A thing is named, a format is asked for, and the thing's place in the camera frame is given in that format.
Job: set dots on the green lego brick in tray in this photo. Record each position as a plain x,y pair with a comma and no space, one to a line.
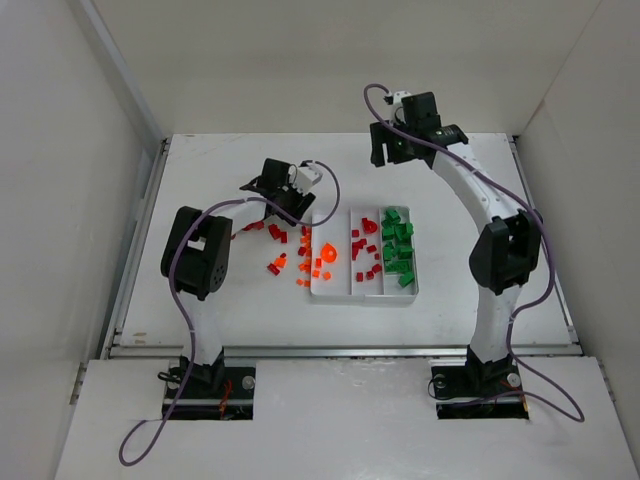
406,279

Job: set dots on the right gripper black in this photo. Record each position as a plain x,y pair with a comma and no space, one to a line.
388,145

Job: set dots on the dark red lego brick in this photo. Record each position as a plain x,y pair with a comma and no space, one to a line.
273,269

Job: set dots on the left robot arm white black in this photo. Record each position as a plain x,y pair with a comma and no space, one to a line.
196,256

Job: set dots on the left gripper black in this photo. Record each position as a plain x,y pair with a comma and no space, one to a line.
288,203

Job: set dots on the wrist white camera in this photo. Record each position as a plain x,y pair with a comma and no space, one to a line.
302,178
395,103

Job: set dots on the red flat lego brick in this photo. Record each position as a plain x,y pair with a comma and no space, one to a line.
274,231

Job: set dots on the red arch lego in tray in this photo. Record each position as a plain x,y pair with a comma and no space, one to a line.
369,226

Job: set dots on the white three-compartment tray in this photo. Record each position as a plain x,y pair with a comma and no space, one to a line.
364,281

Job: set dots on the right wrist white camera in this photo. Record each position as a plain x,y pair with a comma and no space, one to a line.
395,103

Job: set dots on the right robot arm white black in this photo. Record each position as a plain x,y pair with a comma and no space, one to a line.
507,249

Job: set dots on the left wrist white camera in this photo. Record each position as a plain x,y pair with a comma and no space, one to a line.
302,178

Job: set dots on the red curved lego piece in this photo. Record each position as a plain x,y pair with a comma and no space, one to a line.
356,247

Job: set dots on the orange round lego piece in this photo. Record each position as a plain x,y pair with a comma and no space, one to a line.
328,254

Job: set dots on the green lego brick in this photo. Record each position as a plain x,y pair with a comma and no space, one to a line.
392,216
406,279

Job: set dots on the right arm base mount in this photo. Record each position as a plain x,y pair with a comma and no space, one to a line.
461,395

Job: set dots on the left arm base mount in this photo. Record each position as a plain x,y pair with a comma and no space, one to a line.
217,393

